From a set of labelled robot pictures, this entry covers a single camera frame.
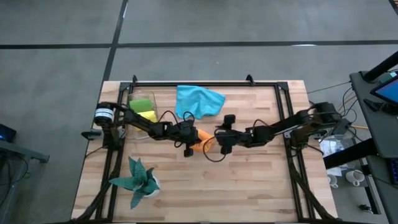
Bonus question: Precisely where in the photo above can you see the white plant pot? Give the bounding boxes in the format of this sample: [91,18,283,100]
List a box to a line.
[145,175,162,198]

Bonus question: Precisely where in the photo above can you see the clear plastic basket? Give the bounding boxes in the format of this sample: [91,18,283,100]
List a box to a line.
[127,90,159,141]

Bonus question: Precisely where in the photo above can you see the green microfiber towel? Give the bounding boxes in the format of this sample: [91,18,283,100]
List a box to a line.
[129,98,153,113]

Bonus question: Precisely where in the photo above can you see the yellow microfiber towel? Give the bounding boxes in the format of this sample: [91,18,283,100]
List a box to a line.
[135,110,159,131]

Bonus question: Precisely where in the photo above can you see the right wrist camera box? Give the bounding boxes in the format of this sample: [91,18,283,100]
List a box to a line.
[231,132,249,147]

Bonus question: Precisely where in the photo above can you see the white paper sheets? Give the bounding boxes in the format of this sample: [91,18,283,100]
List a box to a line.
[318,139,345,158]

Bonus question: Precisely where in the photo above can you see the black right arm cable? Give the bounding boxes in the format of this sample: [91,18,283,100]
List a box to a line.
[202,133,228,163]

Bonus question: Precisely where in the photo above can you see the grey desk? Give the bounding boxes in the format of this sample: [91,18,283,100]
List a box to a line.
[0,139,50,165]

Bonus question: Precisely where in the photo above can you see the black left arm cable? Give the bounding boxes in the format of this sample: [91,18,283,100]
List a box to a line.
[158,110,197,125]

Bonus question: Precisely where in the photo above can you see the black keyboard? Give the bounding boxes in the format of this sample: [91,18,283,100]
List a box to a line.
[389,157,398,187]

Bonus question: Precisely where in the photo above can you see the black monitor base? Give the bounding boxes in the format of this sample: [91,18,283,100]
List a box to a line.
[363,98,398,115]

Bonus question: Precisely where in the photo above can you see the white mug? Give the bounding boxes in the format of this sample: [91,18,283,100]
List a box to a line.
[345,169,365,187]
[326,173,339,189]

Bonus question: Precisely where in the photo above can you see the black floor cable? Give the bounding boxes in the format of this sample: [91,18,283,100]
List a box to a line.
[307,81,351,94]

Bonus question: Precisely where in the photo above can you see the yellow floor cable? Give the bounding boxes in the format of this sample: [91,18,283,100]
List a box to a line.
[331,95,370,130]

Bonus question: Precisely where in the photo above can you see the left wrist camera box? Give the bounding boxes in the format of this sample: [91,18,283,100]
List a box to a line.
[181,123,196,138]

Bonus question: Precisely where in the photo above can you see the tablet with blue screen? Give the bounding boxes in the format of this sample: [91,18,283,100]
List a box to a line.
[369,73,398,106]

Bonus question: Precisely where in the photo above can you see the black side desk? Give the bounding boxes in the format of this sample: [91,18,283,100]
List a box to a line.
[323,70,398,224]

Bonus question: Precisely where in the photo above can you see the black power adapter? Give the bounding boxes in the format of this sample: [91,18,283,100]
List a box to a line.
[337,118,354,134]

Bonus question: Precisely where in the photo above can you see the green artificial plant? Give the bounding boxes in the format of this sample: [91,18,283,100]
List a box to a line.
[108,156,161,210]

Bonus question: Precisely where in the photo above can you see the black device with blue light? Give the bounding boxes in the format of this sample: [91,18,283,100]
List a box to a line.
[0,123,17,144]

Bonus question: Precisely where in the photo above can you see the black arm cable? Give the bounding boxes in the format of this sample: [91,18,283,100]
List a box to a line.
[202,133,228,163]
[158,110,197,125]

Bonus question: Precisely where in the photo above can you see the blue microfiber towel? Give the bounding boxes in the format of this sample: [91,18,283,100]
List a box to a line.
[175,85,226,120]

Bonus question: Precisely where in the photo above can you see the orange microfiber towel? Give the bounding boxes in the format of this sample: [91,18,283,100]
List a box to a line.
[191,129,217,153]

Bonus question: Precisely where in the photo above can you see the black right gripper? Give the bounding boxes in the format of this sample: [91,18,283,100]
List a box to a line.
[214,114,253,155]

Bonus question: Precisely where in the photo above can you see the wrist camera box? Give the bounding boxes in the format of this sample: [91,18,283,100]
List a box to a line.
[231,132,249,147]
[181,123,196,138]

